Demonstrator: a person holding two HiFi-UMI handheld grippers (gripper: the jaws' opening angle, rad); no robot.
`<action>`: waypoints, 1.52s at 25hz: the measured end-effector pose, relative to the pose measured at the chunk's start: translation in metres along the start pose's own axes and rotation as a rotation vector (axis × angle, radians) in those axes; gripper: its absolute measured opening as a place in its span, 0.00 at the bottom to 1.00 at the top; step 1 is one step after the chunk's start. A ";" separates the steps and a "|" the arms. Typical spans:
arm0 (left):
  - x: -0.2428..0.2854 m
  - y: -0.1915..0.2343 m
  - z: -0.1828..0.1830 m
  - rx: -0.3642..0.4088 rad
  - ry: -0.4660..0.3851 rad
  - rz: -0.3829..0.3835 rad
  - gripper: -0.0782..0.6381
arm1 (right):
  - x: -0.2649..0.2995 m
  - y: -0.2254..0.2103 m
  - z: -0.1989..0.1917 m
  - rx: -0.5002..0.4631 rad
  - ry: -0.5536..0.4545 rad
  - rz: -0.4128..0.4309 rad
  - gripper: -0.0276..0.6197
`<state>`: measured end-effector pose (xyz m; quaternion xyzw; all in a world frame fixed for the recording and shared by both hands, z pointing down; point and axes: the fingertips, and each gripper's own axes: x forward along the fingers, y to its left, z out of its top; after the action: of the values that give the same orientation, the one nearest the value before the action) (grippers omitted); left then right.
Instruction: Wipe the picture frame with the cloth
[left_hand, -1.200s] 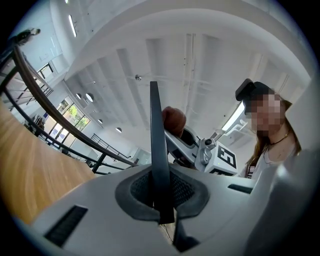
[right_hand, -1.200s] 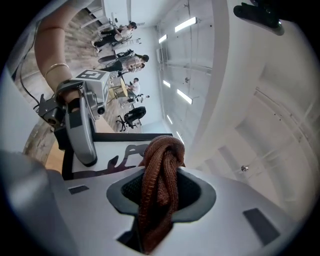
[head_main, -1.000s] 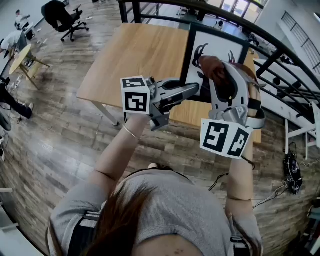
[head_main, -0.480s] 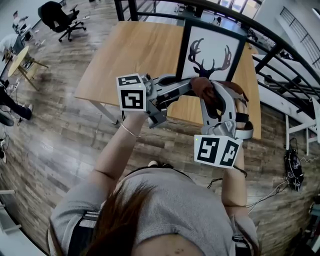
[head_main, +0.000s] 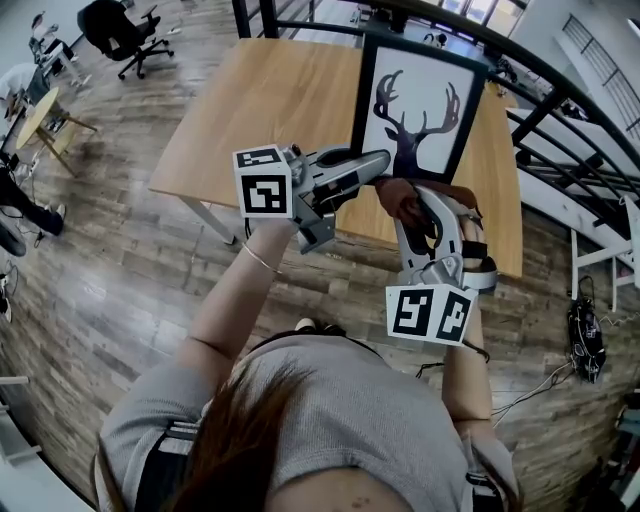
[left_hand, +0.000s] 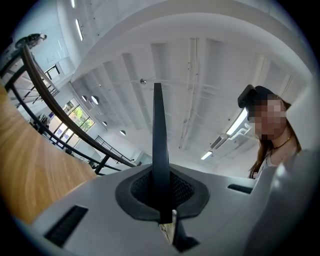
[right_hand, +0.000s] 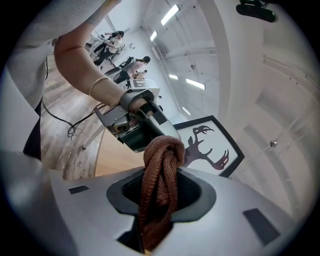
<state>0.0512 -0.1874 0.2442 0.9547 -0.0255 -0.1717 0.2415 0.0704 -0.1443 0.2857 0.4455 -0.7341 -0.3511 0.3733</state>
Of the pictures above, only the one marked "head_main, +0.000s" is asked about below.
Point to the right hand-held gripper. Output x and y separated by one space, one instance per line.
425 312

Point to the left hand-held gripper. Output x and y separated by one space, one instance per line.
265 195

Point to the brown cloth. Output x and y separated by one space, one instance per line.
395 197

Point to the black deer picture frame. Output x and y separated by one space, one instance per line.
422 100

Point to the person's right forearm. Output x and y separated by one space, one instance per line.
465 385

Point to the person's left forearm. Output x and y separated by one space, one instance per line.
235 300

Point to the person's right hand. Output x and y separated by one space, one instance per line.
470 231

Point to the white table leg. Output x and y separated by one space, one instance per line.
212 220

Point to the person's light shoe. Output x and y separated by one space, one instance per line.
305 325

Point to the black metal railing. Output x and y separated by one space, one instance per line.
540 107

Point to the white metal stand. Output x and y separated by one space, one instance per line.
600 255

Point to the person's grey shirt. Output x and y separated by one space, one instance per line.
350 405

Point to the black office chair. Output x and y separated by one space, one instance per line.
125 32

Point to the round wooden side table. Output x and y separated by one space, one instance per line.
42 115

